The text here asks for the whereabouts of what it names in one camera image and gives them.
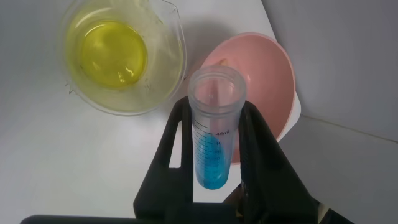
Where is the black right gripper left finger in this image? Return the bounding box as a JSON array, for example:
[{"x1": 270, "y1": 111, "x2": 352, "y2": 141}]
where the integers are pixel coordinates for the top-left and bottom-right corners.
[{"x1": 132, "y1": 95, "x2": 194, "y2": 218}]

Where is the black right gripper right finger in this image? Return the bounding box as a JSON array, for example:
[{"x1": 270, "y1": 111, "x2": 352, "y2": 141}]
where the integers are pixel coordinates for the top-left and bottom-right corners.
[{"x1": 238, "y1": 100, "x2": 320, "y2": 224}]

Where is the test tube with blue pigment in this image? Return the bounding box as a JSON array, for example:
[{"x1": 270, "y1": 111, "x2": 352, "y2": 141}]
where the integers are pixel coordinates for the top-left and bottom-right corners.
[{"x1": 187, "y1": 65, "x2": 248, "y2": 190}]

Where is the clear plastic beaker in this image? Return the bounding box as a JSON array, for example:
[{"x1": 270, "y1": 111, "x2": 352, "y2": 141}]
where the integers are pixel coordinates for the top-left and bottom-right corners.
[{"x1": 58, "y1": 0, "x2": 188, "y2": 116}]

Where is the pink bowl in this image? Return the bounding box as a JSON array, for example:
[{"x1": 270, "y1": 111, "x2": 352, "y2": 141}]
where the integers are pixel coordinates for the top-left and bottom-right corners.
[{"x1": 198, "y1": 32, "x2": 296, "y2": 164}]

